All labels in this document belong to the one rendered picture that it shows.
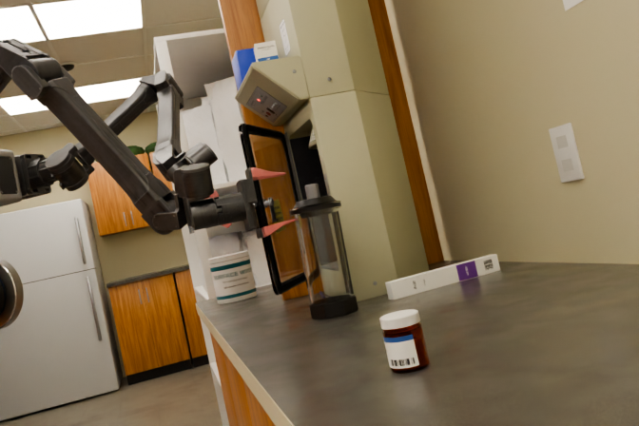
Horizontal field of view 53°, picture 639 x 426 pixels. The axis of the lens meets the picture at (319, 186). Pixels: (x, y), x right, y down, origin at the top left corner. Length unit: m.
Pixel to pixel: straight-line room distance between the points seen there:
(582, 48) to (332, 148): 0.55
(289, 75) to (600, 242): 0.74
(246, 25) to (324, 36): 0.42
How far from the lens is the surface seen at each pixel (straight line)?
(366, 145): 1.48
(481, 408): 0.63
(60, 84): 1.36
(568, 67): 1.36
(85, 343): 6.34
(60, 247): 6.32
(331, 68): 1.49
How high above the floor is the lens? 1.14
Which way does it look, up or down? 3 degrees up
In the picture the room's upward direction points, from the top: 12 degrees counter-clockwise
